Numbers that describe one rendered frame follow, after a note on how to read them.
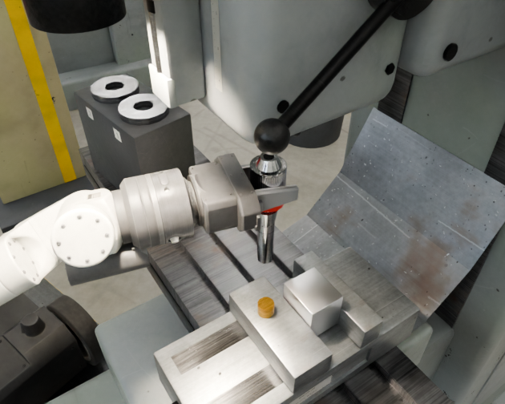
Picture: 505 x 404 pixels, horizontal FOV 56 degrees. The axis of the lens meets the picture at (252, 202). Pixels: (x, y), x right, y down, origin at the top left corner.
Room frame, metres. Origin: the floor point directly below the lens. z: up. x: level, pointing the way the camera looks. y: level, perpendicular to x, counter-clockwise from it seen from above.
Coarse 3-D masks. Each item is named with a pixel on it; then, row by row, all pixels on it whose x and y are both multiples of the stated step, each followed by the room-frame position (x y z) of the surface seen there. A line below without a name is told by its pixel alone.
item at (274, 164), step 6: (264, 156) 0.48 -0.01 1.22; (270, 156) 0.48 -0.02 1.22; (276, 156) 0.48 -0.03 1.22; (258, 162) 0.48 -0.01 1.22; (264, 162) 0.47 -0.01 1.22; (270, 162) 0.47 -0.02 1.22; (276, 162) 0.47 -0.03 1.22; (258, 168) 0.47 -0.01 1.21; (264, 168) 0.47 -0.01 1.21; (270, 168) 0.47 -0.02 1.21; (276, 168) 0.47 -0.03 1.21
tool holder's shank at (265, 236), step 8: (264, 216) 0.47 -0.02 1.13; (272, 216) 0.47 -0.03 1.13; (264, 224) 0.47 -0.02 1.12; (272, 224) 0.47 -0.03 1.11; (264, 232) 0.47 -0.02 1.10; (272, 232) 0.47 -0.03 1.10; (264, 240) 0.47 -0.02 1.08; (272, 240) 0.47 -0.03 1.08; (264, 248) 0.47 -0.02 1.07; (272, 248) 0.47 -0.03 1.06; (264, 256) 0.47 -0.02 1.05; (272, 256) 0.47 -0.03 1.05
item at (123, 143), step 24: (96, 96) 0.79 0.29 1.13; (120, 96) 0.79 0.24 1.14; (144, 96) 0.79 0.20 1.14; (96, 120) 0.77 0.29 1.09; (120, 120) 0.72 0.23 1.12; (144, 120) 0.71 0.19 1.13; (168, 120) 0.72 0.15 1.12; (96, 144) 0.79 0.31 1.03; (120, 144) 0.71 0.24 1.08; (144, 144) 0.68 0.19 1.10; (168, 144) 0.71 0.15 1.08; (192, 144) 0.75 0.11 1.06; (96, 168) 0.82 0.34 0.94; (120, 168) 0.73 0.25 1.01; (144, 168) 0.67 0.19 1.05; (168, 168) 0.71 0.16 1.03
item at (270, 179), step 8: (256, 160) 0.49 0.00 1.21; (256, 168) 0.47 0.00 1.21; (280, 168) 0.47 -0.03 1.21; (256, 176) 0.46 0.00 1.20; (264, 176) 0.46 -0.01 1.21; (272, 176) 0.46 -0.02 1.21; (280, 176) 0.46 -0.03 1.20; (256, 184) 0.46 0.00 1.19; (264, 184) 0.46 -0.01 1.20; (272, 184) 0.46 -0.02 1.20; (280, 184) 0.46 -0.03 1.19
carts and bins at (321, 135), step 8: (336, 120) 2.28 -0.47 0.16; (312, 128) 2.24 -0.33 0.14; (320, 128) 2.24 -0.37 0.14; (328, 128) 2.26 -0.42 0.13; (336, 128) 2.30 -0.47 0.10; (296, 136) 2.26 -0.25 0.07; (304, 136) 2.25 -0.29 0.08; (312, 136) 2.24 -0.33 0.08; (320, 136) 2.25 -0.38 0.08; (328, 136) 2.27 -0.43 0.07; (336, 136) 2.31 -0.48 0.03; (296, 144) 2.27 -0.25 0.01; (304, 144) 2.25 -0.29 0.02; (312, 144) 2.25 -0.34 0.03; (320, 144) 2.25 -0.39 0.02; (328, 144) 2.27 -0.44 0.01
